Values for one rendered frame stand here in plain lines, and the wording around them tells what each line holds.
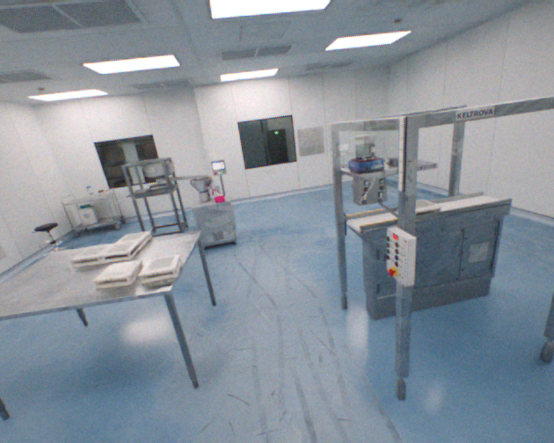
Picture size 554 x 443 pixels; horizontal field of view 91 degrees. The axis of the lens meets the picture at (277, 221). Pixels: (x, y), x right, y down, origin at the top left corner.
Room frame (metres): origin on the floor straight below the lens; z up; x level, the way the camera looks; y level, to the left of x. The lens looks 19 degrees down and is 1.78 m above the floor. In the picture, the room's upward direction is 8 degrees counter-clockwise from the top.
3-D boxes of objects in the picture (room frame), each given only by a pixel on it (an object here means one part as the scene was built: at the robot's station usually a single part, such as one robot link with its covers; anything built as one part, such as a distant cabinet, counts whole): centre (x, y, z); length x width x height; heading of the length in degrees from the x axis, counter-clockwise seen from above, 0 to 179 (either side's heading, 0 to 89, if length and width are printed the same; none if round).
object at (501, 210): (2.16, -1.29, 0.88); 1.30 x 0.29 x 0.10; 96
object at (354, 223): (2.16, -1.29, 0.92); 1.35 x 0.25 x 0.05; 96
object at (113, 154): (6.77, 3.29, 1.43); 1.32 x 0.01 x 1.11; 97
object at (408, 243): (1.22, -0.60, 1.08); 0.17 x 0.06 x 0.26; 6
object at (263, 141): (7.18, -0.05, 1.43); 1.38 x 0.01 x 1.16; 97
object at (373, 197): (1.97, -0.72, 1.25); 0.22 x 0.11 x 0.20; 96
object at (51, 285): (2.06, 1.51, 0.87); 1.50 x 1.10 x 0.04; 92
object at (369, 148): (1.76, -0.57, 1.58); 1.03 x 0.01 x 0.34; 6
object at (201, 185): (4.52, 1.09, 0.95); 0.49 x 0.36 x 0.37; 97
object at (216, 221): (4.47, 1.04, 0.38); 0.63 x 0.57 x 0.76; 97
